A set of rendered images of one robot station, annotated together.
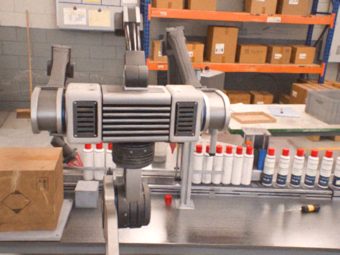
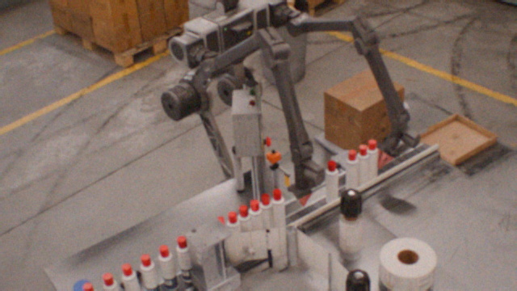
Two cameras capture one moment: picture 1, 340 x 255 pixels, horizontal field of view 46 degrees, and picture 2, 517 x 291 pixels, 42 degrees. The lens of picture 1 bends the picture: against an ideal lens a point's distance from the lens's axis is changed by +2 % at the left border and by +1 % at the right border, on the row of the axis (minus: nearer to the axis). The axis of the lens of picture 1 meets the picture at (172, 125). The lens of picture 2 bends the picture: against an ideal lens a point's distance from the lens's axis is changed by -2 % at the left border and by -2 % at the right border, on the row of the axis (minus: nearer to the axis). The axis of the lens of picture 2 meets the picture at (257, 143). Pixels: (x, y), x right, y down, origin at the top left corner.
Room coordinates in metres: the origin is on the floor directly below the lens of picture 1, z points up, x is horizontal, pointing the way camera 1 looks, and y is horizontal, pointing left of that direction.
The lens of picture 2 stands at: (3.65, -1.09, 2.76)
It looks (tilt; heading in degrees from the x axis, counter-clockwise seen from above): 35 degrees down; 152
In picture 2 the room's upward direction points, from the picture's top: 5 degrees counter-clockwise
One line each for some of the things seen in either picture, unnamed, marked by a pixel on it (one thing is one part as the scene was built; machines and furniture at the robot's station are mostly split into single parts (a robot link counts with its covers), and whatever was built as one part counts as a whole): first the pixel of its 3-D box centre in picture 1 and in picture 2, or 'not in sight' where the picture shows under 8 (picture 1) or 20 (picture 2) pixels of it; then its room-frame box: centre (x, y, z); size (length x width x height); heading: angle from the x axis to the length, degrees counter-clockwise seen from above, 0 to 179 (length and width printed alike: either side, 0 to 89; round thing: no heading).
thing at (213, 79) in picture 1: (205, 92); (248, 123); (1.77, -0.14, 1.38); 0.17 x 0.10 x 0.19; 149
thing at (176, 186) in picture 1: (179, 155); (279, 187); (1.80, -0.04, 1.05); 0.10 x 0.04 x 0.33; 4
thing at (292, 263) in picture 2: not in sight; (291, 246); (2.05, -0.15, 0.97); 0.05 x 0.05 x 0.19
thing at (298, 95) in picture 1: (320, 107); not in sight; (5.79, -2.20, 0.32); 1.20 x 0.83 x 0.64; 12
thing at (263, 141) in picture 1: (253, 153); (212, 259); (1.97, -0.44, 1.01); 0.14 x 0.13 x 0.26; 94
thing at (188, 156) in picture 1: (189, 140); (257, 155); (1.71, -0.08, 1.16); 0.04 x 0.04 x 0.67; 4
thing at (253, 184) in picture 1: (173, 184); (292, 226); (1.85, -0.03, 0.86); 1.65 x 0.08 x 0.04; 94
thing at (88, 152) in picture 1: (88, 160); (371, 161); (1.81, 0.41, 0.98); 0.05 x 0.05 x 0.20
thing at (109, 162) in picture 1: (110, 161); (351, 171); (1.82, 0.30, 0.98); 0.05 x 0.05 x 0.20
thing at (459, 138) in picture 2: not in sight; (456, 138); (1.77, 0.96, 0.85); 0.30 x 0.26 x 0.04; 94
